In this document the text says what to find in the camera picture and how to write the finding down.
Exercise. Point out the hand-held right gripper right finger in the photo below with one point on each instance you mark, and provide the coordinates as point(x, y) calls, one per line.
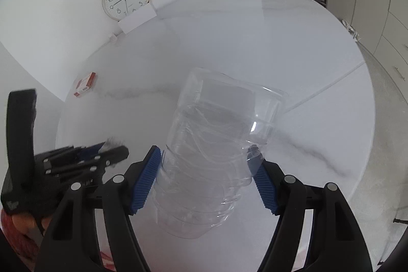
point(266, 190)

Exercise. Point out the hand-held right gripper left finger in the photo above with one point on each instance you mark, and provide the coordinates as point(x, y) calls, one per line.
point(145, 182)

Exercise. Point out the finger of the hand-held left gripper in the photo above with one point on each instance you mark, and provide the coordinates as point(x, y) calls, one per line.
point(105, 159)
point(73, 153)

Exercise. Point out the clear plastic bottle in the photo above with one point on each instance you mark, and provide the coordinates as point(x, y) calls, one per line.
point(216, 147)

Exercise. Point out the person's left hand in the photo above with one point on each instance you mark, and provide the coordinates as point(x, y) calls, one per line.
point(24, 221)

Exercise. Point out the red white small box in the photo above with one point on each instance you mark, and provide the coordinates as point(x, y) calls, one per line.
point(85, 84)

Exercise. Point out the black tripod stand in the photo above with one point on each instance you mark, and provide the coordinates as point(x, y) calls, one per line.
point(398, 222)

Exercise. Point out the white card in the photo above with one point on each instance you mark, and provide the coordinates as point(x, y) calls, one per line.
point(137, 19)

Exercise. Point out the white cabinet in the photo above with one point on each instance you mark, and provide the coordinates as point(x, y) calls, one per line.
point(376, 4)

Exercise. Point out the white wall socket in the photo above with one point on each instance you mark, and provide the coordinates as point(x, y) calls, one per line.
point(112, 36)

